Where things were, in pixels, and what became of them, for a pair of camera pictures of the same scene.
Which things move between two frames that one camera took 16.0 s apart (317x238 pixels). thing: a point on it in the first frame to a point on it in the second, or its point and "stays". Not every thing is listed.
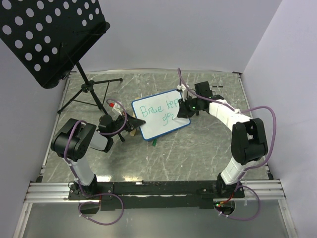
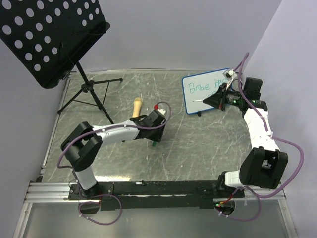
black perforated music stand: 46,36 stays
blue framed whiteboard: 159,110 to 198,87
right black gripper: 184,112 to 218,99
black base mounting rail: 157,196 stays
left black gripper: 132,123 to 157,138
